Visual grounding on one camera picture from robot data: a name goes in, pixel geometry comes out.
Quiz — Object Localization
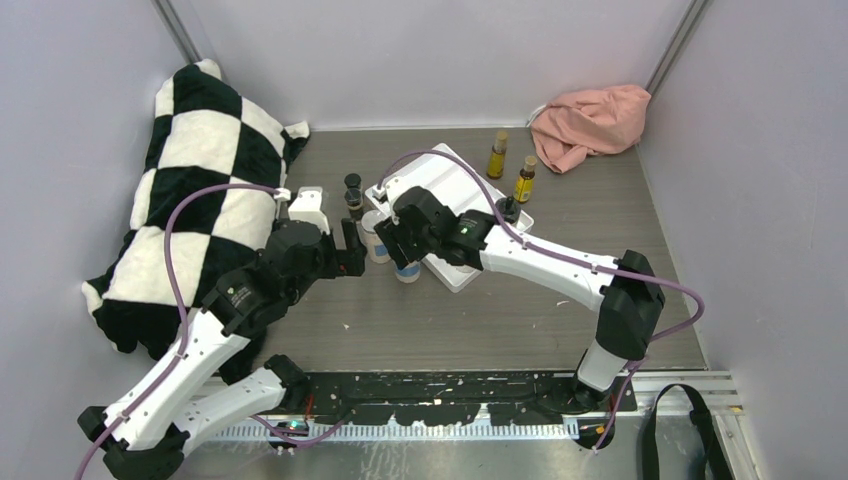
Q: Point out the silver lid jar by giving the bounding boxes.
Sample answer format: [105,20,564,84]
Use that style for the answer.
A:
[395,262,421,284]
[360,210,391,264]

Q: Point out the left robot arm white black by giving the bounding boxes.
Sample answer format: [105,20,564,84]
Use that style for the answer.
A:
[78,218,367,479]

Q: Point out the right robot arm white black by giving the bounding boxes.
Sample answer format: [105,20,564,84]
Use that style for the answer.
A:
[376,185,665,411]

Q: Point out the small dark bottle near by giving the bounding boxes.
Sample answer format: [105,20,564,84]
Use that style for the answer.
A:
[344,188,364,221]

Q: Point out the small dark bottle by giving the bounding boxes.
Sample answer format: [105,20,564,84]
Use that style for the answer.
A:
[344,188,364,221]
[343,173,362,192]

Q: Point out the small dark bottle far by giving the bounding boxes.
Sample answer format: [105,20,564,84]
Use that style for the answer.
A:
[343,173,362,192]

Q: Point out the white divided plastic tray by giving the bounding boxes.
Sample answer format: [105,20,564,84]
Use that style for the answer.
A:
[364,143,534,293]

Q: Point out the yellow oil bottle far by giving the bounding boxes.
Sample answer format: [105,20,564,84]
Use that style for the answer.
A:
[486,130,509,179]

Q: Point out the yellow oil bottle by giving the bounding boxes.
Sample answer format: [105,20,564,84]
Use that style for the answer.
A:
[486,130,509,179]
[513,155,538,204]

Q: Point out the yellow oil bottle near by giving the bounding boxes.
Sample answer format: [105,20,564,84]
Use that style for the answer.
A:
[513,155,538,204]

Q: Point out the black white checkered blanket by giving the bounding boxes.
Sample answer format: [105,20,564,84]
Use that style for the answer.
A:
[81,59,311,359]

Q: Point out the pink cloth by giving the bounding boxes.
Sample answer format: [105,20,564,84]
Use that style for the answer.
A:
[529,85,652,174]

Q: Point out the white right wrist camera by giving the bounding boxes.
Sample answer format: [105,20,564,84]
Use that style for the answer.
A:
[370,177,409,213]

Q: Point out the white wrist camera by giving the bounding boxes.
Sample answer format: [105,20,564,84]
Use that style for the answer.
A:
[370,177,409,213]
[272,186,331,235]

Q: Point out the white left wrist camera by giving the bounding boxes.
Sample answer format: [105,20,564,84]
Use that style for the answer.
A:
[272,186,331,235]

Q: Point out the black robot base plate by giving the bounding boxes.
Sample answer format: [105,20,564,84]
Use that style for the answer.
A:
[268,370,637,426]

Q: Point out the black strap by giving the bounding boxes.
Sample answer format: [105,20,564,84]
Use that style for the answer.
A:
[639,384,735,480]

